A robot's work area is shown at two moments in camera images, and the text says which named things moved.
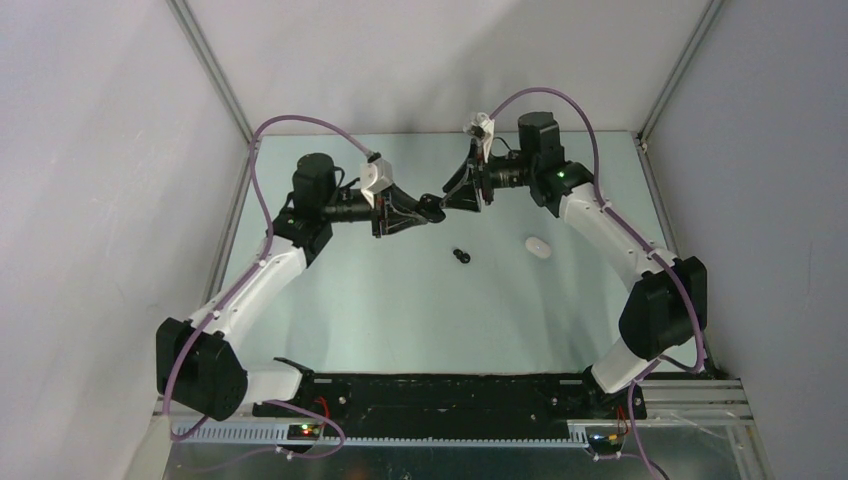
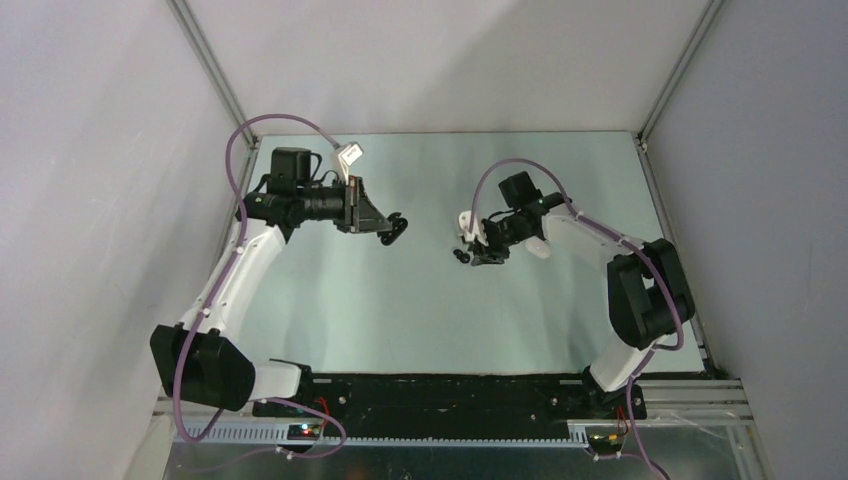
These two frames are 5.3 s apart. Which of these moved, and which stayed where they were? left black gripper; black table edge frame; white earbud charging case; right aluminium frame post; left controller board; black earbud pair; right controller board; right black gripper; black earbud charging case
Moved: black earbud charging case; right black gripper; left black gripper
Stayed: left controller board; black table edge frame; white earbud charging case; right controller board; black earbud pair; right aluminium frame post
